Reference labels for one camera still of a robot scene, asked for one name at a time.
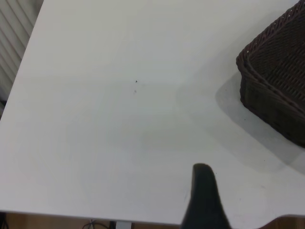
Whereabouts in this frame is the dark brown woven basket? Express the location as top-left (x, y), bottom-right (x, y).
top-left (235, 0), bottom-right (305, 149)

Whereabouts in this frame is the black floor cable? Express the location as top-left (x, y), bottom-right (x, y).
top-left (81, 219), bottom-right (110, 229)

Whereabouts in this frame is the white slatted wall panel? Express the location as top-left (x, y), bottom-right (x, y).
top-left (0, 0), bottom-right (45, 102)

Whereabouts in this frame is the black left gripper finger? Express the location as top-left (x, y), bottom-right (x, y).
top-left (181, 163), bottom-right (233, 229)

